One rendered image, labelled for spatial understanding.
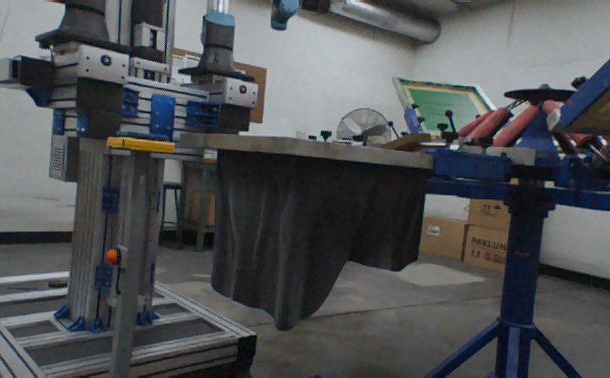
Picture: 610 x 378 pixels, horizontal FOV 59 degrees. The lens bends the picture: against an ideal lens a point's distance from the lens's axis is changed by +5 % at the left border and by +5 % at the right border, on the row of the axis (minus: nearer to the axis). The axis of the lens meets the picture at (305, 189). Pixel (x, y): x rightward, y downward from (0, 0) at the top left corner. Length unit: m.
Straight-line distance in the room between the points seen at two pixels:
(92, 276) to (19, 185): 3.01
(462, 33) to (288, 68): 2.29
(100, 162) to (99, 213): 0.19
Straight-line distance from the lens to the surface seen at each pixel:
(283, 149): 1.12
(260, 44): 5.93
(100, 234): 2.12
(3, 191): 5.08
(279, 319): 1.30
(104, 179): 2.09
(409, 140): 1.58
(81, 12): 1.90
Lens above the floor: 0.94
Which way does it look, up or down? 3 degrees down
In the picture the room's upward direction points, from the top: 6 degrees clockwise
